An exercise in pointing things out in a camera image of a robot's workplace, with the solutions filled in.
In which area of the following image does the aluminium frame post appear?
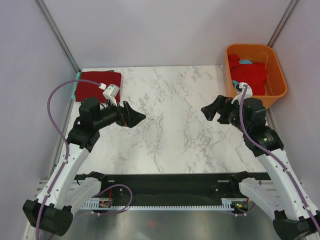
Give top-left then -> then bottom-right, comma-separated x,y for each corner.
34,0 -> 81,73
267,0 -> 300,48

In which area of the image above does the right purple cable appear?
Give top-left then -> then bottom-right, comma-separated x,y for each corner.
233,84 -> 320,236

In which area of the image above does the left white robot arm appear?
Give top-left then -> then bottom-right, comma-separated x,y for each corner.
22,97 -> 146,238

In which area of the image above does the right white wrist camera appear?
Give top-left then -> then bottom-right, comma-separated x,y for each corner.
231,82 -> 253,104

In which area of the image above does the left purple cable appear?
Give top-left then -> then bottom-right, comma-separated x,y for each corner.
34,79 -> 133,240

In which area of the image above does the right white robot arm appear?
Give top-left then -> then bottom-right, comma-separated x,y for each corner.
201,95 -> 320,240

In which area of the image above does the light blue t shirt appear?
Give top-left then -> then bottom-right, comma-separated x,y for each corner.
229,59 -> 253,88

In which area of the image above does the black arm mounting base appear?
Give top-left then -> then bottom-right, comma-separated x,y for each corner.
74,171 -> 273,208

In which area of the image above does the orange plastic basket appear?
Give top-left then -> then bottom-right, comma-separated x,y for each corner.
224,43 -> 288,109

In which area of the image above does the aluminium rail profile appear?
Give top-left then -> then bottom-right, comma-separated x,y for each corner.
35,179 -> 52,200

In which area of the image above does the right aluminium frame post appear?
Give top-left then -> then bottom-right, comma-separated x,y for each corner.
267,0 -> 300,48

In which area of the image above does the left aluminium frame post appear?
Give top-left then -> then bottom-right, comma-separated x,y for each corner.
34,0 -> 81,73

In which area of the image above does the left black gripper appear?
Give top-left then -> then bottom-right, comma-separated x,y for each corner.
93,97 -> 145,130

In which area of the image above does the white slotted cable duct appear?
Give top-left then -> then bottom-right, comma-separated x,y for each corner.
81,196 -> 256,213

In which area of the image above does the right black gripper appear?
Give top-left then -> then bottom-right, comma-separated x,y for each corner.
201,94 -> 251,133

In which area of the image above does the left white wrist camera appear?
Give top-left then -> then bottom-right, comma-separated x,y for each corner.
99,83 -> 120,106

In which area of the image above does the purple cable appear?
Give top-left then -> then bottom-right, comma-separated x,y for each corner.
233,84 -> 320,236
34,79 -> 133,240

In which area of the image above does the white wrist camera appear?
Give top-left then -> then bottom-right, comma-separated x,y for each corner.
99,83 -> 120,106
231,82 -> 253,104

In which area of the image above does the dark red t shirt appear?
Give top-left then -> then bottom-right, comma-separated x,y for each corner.
74,70 -> 123,104

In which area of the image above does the folded teal t shirt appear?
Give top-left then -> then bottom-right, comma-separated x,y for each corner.
71,72 -> 82,100

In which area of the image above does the bright red t shirt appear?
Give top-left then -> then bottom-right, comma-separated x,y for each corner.
228,54 -> 268,96

